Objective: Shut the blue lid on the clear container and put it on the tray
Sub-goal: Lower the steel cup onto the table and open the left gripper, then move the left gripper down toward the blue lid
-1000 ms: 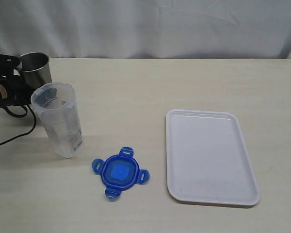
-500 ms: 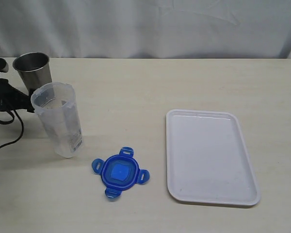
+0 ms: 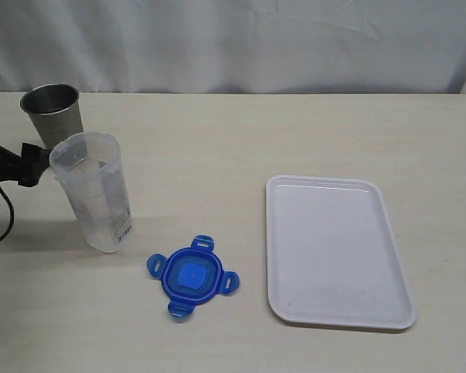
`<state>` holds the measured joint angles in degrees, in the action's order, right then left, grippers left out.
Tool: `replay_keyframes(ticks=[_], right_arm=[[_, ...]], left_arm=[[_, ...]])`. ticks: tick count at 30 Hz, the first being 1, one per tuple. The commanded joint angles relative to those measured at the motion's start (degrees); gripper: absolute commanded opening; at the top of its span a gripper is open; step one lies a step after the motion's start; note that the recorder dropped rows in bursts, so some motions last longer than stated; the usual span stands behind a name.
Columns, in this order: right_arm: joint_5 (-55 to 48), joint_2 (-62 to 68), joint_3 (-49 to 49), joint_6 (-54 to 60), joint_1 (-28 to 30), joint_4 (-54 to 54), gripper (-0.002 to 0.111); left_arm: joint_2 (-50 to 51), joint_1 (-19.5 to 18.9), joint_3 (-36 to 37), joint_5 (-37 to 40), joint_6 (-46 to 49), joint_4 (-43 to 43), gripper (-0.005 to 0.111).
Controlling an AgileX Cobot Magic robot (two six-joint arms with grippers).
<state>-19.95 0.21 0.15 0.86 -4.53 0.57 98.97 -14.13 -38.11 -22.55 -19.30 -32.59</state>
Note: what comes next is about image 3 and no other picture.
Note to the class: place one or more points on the clear plastic tall container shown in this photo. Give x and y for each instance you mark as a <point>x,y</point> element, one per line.
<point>88,165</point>

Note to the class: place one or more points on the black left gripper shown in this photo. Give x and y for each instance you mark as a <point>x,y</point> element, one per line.
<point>29,175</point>

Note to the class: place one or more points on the blue container lid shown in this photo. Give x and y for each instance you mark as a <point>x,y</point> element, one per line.
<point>192,276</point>

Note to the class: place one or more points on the white plastic tray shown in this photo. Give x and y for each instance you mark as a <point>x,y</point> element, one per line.
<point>331,255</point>

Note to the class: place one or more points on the stainless steel cup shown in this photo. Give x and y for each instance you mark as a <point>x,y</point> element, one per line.
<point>54,112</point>

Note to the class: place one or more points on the white background curtain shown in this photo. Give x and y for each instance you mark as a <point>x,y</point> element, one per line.
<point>235,46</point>

